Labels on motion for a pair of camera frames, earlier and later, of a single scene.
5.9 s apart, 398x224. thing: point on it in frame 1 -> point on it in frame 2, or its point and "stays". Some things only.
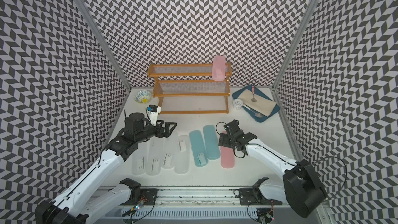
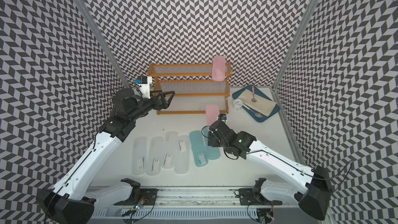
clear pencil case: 139,159 stays
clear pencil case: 154,156 stays
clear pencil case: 182,157 stays
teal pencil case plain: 210,138 stays
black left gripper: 159,126 -> 158,106
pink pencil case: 227,156 -> 212,111
